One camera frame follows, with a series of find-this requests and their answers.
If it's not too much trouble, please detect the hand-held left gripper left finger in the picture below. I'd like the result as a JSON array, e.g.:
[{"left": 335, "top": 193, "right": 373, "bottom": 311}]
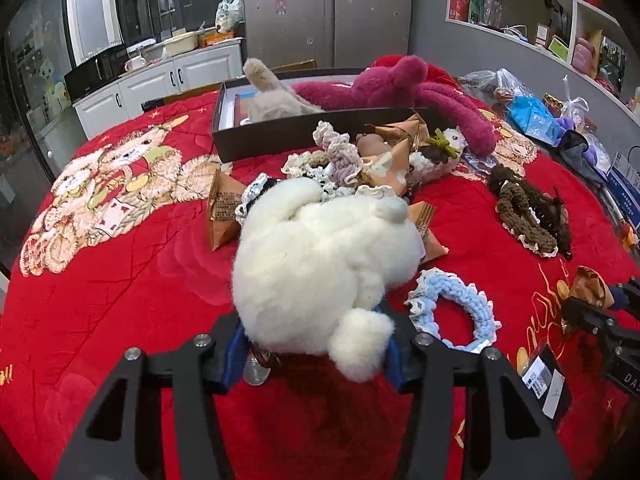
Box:
[{"left": 52, "top": 317, "right": 251, "bottom": 480}]

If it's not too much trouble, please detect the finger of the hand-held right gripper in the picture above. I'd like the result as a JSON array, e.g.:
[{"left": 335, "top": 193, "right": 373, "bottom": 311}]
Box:
[
  {"left": 560, "top": 297, "right": 623, "bottom": 338},
  {"left": 607, "top": 277, "right": 640, "bottom": 318}
]

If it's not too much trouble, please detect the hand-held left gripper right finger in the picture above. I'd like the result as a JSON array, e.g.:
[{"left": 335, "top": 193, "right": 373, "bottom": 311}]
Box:
[{"left": 380, "top": 305, "right": 576, "bottom": 480}]

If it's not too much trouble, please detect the brown pyramid packet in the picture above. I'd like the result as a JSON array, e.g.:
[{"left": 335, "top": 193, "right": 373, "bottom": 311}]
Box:
[
  {"left": 367, "top": 112, "right": 431, "bottom": 153},
  {"left": 206, "top": 167, "right": 251, "bottom": 253},
  {"left": 407, "top": 200, "right": 448, "bottom": 266},
  {"left": 570, "top": 266, "right": 613, "bottom": 308}
]

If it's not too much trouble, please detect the dark hair claw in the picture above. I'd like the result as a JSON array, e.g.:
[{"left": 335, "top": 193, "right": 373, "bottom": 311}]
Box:
[{"left": 537, "top": 187, "right": 573, "bottom": 259}]

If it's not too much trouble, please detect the white plush toy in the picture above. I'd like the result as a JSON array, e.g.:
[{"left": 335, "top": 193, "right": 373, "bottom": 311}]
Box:
[{"left": 231, "top": 177, "right": 423, "bottom": 383}]

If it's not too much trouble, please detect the black cardboard box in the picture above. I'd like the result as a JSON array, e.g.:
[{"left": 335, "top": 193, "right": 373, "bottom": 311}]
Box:
[{"left": 212, "top": 67, "right": 458, "bottom": 163}]

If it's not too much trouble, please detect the black card with white label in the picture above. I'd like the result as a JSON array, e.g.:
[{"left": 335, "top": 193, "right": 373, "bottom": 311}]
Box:
[{"left": 520, "top": 345, "right": 573, "bottom": 421}]

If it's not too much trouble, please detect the blue crochet scrunchie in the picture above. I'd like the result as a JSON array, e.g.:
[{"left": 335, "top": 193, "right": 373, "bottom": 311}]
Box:
[{"left": 404, "top": 269, "right": 502, "bottom": 353}]

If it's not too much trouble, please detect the brown lace-trimmed scrunchie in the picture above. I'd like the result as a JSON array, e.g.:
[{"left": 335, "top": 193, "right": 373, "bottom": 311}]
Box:
[{"left": 495, "top": 195, "right": 561, "bottom": 259}]

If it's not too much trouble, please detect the white and blue carton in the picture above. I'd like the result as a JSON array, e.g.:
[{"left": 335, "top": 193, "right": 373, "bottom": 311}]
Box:
[{"left": 607, "top": 150, "right": 640, "bottom": 236}]

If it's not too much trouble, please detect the red printed blanket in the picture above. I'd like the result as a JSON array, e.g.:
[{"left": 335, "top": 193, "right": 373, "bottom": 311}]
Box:
[{"left": 0, "top": 55, "right": 636, "bottom": 480}]

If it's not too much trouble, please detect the purple plush toy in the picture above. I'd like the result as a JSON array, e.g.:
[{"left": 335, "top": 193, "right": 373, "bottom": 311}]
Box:
[{"left": 557, "top": 117, "right": 608, "bottom": 171}]

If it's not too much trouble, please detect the grey cloth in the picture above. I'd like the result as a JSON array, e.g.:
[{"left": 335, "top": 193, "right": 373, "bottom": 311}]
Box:
[{"left": 560, "top": 132, "right": 606, "bottom": 186}]

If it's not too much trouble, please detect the black and white lace scrunchie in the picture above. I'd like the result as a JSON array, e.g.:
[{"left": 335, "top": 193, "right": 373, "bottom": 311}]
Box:
[{"left": 235, "top": 174, "right": 273, "bottom": 226}]

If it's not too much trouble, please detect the orange patterned pyramid packet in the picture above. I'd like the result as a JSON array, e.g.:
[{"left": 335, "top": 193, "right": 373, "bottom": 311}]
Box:
[{"left": 360, "top": 140, "right": 416, "bottom": 198}]

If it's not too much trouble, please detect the tied clear plastic bag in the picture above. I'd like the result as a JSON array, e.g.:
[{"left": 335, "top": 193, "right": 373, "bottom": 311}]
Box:
[{"left": 560, "top": 75, "right": 591, "bottom": 131}]

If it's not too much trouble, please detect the blue plastic bag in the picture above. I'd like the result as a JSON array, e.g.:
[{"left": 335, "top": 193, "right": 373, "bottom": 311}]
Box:
[{"left": 507, "top": 95, "right": 566, "bottom": 146}]

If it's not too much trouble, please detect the white scrunchie with green bow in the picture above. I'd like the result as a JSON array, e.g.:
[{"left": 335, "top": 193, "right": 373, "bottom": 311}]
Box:
[{"left": 407, "top": 127, "right": 468, "bottom": 183}]

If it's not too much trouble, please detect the cream crochet scrunchie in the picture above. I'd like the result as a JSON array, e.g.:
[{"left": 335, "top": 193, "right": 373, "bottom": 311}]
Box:
[{"left": 282, "top": 147, "right": 333, "bottom": 181}]

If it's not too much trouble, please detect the purple crochet scrunchie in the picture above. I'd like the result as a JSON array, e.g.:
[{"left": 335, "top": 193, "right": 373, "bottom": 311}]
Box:
[{"left": 312, "top": 120, "right": 368, "bottom": 188}]

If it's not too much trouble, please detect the brown round pouch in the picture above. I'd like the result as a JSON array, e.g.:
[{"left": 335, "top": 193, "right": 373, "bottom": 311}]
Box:
[{"left": 356, "top": 132, "right": 391, "bottom": 158}]

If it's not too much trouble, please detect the pink pouch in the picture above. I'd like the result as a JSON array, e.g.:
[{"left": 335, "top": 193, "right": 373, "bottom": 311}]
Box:
[{"left": 572, "top": 37, "right": 593, "bottom": 71}]

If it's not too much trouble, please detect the green card box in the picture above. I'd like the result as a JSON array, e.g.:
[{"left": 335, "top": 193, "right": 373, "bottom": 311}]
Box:
[{"left": 547, "top": 35, "right": 571, "bottom": 61}]

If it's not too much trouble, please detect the beige plush toy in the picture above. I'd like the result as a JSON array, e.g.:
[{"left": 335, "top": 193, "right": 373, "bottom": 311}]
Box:
[{"left": 242, "top": 57, "right": 326, "bottom": 123}]

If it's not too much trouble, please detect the magenta plush bear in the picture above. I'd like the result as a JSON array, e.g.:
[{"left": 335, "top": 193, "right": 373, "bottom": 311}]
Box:
[{"left": 292, "top": 55, "right": 498, "bottom": 156}]

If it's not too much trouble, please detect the white kitchen cabinet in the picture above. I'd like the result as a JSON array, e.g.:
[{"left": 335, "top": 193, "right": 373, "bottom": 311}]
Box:
[{"left": 72, "top": 42, "right": 246, "bottom": 141}]

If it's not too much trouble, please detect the black microwave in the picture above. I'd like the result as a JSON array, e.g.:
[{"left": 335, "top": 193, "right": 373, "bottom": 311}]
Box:
[{"left": 64, "top": 45, "right": 126, "bottom": 103}]

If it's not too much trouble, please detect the cream plastic basin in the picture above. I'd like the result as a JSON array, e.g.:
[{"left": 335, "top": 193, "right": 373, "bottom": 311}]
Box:
[{"left": 165, "top": 32, "right": 201, "bottom": 56}]

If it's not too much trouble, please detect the cartoon door sticker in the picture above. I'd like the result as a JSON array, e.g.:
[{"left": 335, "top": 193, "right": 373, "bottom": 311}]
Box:
[{"left": 42, "top": 60, "right": 68, "bottom": 111}]

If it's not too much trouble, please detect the silver refrigerator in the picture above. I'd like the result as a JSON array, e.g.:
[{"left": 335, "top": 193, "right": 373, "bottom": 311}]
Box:
[{"left": 240, "top": 0, "right": 413, "bottom": 68}]

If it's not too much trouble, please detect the plastic bag on counter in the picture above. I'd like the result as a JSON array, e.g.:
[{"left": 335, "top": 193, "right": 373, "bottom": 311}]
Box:
[{"left": 216, "top": 0, "right": 246, "bottom": 33}]

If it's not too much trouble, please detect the white wall shelf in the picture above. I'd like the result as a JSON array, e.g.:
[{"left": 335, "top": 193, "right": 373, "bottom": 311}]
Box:
[{"left": 445, "top": 0, "right": 640, "bottom": 126}]

